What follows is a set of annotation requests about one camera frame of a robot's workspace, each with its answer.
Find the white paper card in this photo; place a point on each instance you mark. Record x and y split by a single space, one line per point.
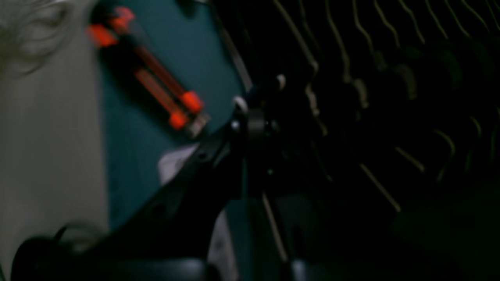
171 162

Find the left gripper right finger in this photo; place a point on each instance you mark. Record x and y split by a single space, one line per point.
355 182

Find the teal table cloth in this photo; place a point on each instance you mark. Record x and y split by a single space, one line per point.
169 236

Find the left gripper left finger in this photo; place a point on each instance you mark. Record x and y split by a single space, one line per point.
168 238

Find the navy white striped t-shirt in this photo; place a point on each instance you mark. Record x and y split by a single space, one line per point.
423 73

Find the orange black utility knife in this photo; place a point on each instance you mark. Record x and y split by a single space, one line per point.
121 42

